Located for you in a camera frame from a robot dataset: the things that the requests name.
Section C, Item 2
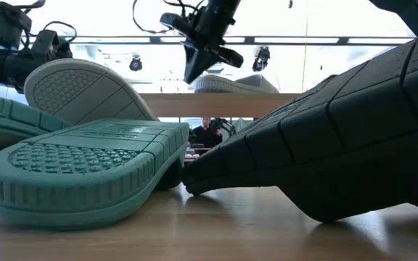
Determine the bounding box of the wooden shelf with black frame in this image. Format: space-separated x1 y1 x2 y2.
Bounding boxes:
138 92 300 119

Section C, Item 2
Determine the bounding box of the black ceiling spotlight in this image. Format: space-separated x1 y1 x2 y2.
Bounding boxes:
128 54 144 73
251 46 271 73

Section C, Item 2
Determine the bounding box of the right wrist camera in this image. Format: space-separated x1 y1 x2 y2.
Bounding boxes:
160 12 195 37

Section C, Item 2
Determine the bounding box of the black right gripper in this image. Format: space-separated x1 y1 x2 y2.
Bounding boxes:
183 0 245 85

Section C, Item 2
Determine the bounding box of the beige rubber slide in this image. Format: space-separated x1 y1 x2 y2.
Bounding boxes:
193 74 279 94
23 58 159 126

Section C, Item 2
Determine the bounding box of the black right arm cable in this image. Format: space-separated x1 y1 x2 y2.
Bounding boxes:
131 0 195 36

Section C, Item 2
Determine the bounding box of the black rubber slide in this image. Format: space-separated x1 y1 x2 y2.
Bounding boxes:
181 28 418 224

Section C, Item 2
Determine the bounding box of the person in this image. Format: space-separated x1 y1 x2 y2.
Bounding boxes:
188 116 224 150

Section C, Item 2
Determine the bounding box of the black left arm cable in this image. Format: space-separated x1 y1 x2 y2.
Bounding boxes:
44 20 78 43

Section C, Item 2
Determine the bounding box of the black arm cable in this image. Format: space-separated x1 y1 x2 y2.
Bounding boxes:
44 20 78 43
131 0 195 36

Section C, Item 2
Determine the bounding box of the black overhead frame bar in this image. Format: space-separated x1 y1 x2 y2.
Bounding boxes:
27 35 417 46

